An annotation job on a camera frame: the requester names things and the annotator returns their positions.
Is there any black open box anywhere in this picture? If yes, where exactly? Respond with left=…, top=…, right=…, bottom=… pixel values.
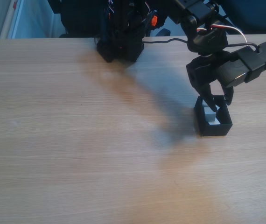
left=193, top=94, right=233, bottom=137

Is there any dark blue office chair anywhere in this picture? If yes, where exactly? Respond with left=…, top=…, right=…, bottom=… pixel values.
left=217, top=0, right=266, bottom=35

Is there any white panel with red mark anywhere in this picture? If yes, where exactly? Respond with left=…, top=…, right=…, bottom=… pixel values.
left=0, top=0, right=24, bottom=39

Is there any white servo cable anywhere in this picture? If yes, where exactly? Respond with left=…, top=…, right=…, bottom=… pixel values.
left=197, top=23, right=248, bottom=44

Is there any black oval camera box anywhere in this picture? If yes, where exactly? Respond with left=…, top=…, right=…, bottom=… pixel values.
left=217, top=41, right=266, bottom=87

